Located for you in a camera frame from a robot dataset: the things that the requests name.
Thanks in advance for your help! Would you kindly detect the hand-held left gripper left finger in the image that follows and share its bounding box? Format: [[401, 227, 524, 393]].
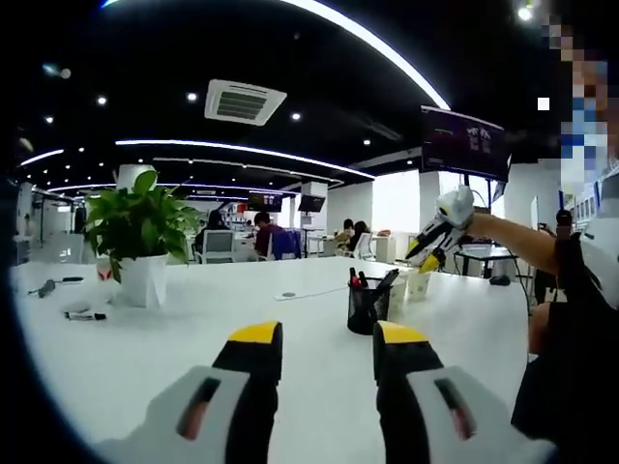
[[96, 319, 284, 464]]

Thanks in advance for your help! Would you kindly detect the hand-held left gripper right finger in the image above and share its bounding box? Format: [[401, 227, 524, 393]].
[[371, 319, 557, 464]]

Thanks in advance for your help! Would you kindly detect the black mesh pen holder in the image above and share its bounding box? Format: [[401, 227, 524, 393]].
[[346, 275, 394, 336]]

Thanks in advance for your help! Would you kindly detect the large hanging screen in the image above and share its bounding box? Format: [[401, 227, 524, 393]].
[[419, 104, 514, 185]]

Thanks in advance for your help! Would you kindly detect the white office chair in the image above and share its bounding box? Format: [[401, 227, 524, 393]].
[[355, 232, 376, 263], [202, 229, 236, 265]]

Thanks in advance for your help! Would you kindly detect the person's leg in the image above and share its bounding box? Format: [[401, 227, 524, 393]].
[[526, 302, 553, 358]]

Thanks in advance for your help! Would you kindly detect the blue jacket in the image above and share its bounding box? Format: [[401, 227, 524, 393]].
[[270, 229, 304, 262]]

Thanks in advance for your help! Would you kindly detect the white worn chest device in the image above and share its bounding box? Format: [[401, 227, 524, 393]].
[[577, 171, 619, 311]]

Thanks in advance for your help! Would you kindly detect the person's black clothing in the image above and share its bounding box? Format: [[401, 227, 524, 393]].
[[510, 231, 619, 444]]

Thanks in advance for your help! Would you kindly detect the white red-marked box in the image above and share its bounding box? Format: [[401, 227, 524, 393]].
[[95, 263, 118, 292]]

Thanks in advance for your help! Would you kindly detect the ceiling light strip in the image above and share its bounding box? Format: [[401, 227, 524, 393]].
[[114, 138, 376, 181], [101, 0, 453, 112]]

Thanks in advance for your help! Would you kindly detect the green potted plant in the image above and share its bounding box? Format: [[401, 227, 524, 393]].
[[83, 168, 205, 309]]

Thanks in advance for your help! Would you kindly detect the ceiling air conditioner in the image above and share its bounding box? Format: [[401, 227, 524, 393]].
[[203, 79, 289, 128]]

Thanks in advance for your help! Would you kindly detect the white table cable cover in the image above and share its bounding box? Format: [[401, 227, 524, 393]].
[[273, 284, 350, 303]]

